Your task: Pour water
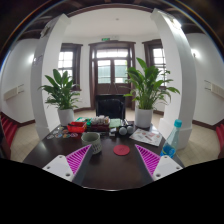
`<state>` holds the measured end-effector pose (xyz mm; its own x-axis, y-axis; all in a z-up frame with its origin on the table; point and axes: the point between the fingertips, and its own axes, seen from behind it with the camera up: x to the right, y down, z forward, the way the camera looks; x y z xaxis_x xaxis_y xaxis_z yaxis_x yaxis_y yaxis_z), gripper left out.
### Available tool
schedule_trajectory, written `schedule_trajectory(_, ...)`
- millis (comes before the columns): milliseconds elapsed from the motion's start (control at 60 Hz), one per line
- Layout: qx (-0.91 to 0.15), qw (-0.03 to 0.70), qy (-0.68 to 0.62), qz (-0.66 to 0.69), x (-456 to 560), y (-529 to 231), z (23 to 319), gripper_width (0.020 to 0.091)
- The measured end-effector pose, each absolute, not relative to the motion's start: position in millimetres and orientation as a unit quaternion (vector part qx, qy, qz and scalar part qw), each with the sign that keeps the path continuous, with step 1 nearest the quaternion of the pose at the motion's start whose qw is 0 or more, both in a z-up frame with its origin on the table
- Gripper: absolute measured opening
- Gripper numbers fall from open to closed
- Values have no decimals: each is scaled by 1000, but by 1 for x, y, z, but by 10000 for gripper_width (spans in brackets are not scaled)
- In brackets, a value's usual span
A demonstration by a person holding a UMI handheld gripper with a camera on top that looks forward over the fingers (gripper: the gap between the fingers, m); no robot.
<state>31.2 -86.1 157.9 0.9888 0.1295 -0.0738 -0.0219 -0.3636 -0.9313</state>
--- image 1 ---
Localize dark-framed window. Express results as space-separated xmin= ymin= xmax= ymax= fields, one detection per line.
xmin=59 ymin=42 xmax=83 ymax=91
xmin=142 ymin=38 xmax=168 ymax=88

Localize red plastic basket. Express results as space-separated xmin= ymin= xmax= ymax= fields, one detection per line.
xmin=66 ymin=121 xmax=88 ymax=134

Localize clear blue-labelled drink bottle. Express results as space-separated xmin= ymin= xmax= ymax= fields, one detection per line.
xmin=159 ymin=119 xmax=183 ymax=159

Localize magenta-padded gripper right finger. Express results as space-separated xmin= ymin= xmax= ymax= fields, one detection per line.
xmin=133 ymin=143 xmax=184 ymax=185

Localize small potted green plant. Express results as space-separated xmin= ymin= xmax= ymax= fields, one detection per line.
xmin=38 ymin=68 xmax=82 ymax=127

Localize green notepad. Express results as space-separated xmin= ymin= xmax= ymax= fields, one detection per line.
xmin=109 ymin=118 xmax=123 ymax=129

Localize white patterned mug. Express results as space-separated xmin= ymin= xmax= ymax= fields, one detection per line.
xmin=80 ymin=131 xmax=103 ymax=155

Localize printed paper leaflet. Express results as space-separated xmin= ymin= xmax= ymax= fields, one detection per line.
xmin=129 ymin=128 xmax=163 ymax=147

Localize white wall radiator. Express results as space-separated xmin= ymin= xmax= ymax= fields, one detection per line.
xmin=204 ymin=79 xmax=224 ymax=99
xmin=3 ymin=83 xmax=26 ymax=102

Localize flat round red coaster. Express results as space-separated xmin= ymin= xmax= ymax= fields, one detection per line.
xmin=113 ymin=144 xmax=131 ymax=157

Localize black chair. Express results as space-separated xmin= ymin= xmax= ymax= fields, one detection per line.
xmin=95 ymin=93 xmax=127 ymax=120

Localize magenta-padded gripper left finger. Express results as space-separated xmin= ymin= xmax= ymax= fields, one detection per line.
xmin=42 ymin=144 xmax=95 ymax=186

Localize large potted green plant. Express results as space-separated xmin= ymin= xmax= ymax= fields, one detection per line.
xmin=123 ymin=57 xmax=181 ymax=129

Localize dark wooden glazed door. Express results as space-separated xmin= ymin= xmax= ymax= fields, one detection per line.
xmin=88 ymin=40 xmax=137 ymax=109

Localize red carpeted stairs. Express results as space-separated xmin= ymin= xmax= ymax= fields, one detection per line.
xmin=214 ymin=123 xmax=224 ymax=151
xmin=0 ymin=112 xmax=19 ymax=149

